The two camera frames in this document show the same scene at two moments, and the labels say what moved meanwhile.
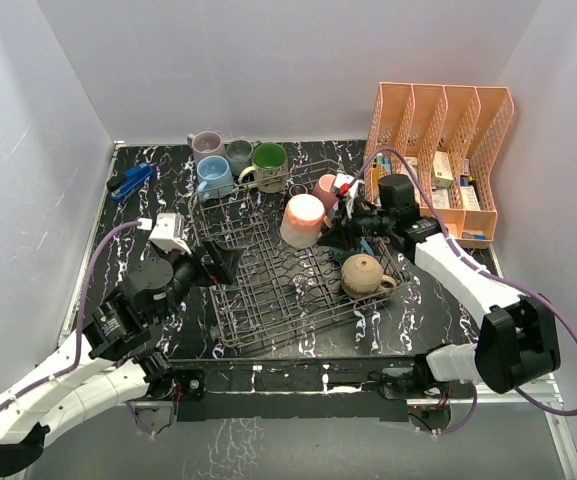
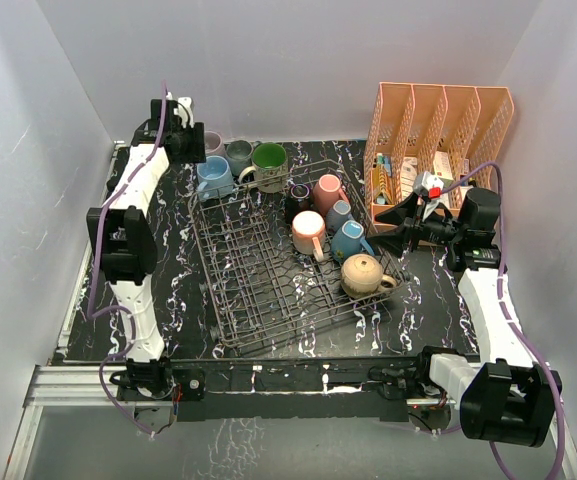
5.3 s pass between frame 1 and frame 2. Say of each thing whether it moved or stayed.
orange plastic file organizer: stayed
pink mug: stayed
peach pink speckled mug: moved
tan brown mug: stayed
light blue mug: stayed
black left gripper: moved
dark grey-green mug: stayed
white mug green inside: stayed
